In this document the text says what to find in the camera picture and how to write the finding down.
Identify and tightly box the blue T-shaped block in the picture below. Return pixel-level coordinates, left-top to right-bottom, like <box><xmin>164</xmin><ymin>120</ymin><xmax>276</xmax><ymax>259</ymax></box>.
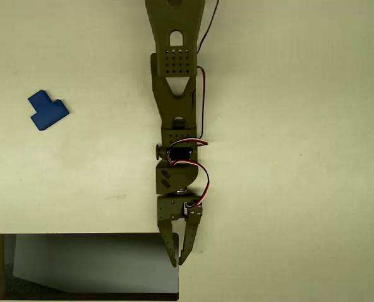
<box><xmin>27</xmin><ymin>89</ymin><xmax>71</xmax><ymax>132</ymax></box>

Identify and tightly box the dark rectangular bin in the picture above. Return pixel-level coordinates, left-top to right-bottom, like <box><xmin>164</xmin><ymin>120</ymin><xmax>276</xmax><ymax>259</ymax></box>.
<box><xmin>0</xmin><ymin>232</ymin><xmax>180</xmax><ymax>302</ymax></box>

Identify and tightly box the red white black servo cable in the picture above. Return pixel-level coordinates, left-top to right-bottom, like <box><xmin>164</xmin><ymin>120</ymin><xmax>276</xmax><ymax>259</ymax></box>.
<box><xmin>166</xmin><ymin>138</ymin><xmax>211</xmax><ymax>211</ymax></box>

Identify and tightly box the red and black arm cable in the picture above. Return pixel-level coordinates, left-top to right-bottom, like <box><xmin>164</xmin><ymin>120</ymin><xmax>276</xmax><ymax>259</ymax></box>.
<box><xmin>191</xmin><ymin>0</ymin><xmax>220</xmax><ymax>141</ymax></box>

